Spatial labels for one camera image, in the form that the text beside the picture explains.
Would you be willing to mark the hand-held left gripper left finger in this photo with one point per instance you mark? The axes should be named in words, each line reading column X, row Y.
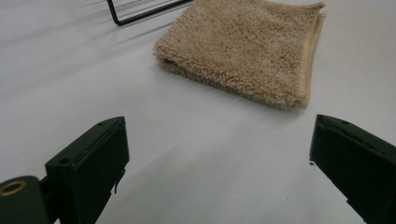
column 90, row 165

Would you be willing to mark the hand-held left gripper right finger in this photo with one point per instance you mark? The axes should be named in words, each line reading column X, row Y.
column 358, row 165

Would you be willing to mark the beige terry towel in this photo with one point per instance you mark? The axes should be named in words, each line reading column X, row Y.
column 246, row 53

